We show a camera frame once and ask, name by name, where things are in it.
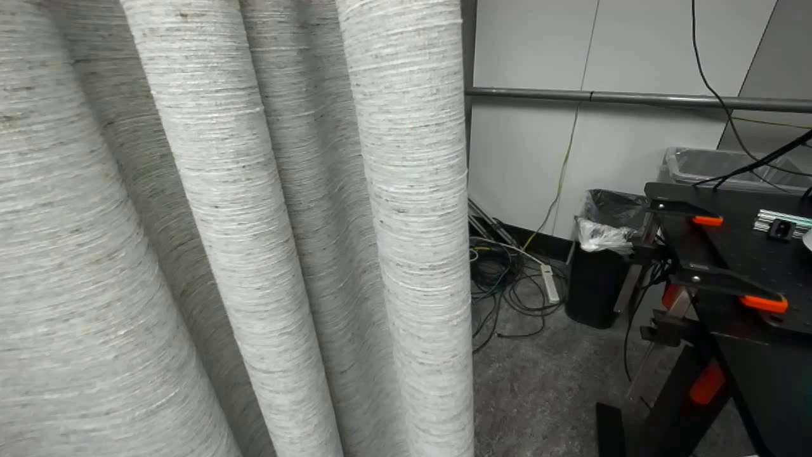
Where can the grey textured curtain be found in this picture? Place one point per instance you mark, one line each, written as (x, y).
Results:
(212, 255)

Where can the black table with equipment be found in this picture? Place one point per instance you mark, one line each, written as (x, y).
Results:
(763, 372)

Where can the metal wall rail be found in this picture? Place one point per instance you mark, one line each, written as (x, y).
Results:
(636, 98)

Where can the white power strip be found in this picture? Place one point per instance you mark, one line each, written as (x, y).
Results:
(549, 283)

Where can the grey plastic bin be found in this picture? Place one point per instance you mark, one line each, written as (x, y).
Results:
(728, 166)

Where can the white teal device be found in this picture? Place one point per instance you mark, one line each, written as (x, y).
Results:
(782, 227)

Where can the orange black clamp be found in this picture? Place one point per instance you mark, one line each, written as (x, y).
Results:
(706, 221)
(766, 303)
(706, 381)

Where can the black trash bin with liner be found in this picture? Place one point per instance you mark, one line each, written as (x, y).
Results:
(598, 283)

